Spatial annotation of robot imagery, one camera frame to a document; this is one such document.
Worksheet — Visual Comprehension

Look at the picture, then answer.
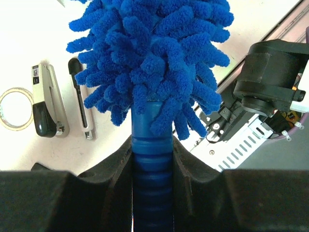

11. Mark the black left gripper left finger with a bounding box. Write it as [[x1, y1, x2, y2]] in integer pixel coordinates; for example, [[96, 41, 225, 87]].
[[0, 138, 132, 232]]

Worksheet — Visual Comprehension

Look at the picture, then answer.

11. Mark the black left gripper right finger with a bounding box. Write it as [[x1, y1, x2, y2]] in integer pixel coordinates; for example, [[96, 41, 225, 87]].
[[173, 138, 309, 232]]

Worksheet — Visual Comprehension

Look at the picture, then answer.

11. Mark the blue microfiber duster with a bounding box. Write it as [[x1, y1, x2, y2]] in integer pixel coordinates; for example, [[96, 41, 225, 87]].
[[67, 0, 234, 232]]

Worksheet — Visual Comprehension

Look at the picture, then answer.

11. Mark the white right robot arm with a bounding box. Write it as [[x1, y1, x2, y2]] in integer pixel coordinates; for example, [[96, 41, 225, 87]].
[[233, 39, 309, 117]]

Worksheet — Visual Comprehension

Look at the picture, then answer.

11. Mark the black T-shaped part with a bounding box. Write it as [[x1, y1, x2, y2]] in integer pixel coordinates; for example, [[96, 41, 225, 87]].
[[30, 162, 51, 172]]

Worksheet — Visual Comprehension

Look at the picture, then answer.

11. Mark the white black marker pen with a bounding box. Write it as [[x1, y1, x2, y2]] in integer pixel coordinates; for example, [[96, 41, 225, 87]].
[[68, 58, 94, 140]]

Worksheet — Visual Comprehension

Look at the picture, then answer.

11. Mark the grey black stapler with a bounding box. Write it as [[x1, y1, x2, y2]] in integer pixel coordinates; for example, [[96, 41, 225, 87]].
[[31, 62, 70, 138]]

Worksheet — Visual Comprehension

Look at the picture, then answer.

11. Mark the roll of masking tape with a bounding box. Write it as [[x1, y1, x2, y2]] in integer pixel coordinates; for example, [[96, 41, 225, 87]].
[[0, 87, 34, 131]]

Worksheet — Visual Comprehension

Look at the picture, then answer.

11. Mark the metal rail with mounts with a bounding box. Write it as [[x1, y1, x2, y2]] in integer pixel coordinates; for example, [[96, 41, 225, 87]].
[[189, 0, 309, 172]]

